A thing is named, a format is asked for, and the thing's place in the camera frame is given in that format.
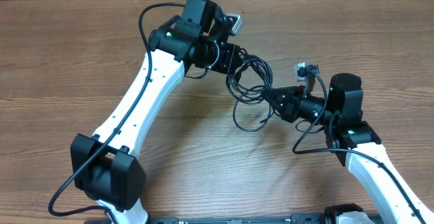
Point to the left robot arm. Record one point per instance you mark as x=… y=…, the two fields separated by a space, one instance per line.
x=105 y=164

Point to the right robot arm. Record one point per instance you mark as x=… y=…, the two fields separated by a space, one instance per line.
x=355 y=143

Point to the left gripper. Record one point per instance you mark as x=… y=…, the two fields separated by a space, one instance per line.
x=230 y=51

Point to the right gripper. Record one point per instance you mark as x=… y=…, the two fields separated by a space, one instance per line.
x=286 y=106

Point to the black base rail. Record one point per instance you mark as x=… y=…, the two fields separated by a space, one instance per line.
x=303 y=218

